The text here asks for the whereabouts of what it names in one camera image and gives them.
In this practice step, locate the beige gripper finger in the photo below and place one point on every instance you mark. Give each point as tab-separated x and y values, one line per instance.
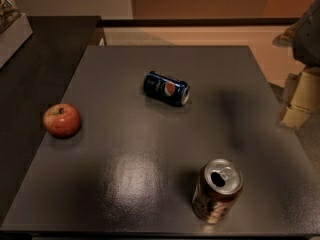
301	97

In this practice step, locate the blue pepsi can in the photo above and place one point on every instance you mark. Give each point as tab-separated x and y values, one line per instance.
167	89

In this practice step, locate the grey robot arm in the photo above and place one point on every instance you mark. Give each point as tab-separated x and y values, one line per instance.
304	37

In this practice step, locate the brown open soda can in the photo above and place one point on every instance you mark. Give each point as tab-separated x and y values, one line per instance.
218	187

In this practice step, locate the red apple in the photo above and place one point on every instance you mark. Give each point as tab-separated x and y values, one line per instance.
62	120

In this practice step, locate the dark side table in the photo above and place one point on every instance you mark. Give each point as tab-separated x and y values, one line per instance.
35	78

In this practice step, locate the white box with snacks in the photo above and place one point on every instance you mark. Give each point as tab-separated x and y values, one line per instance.
15	29

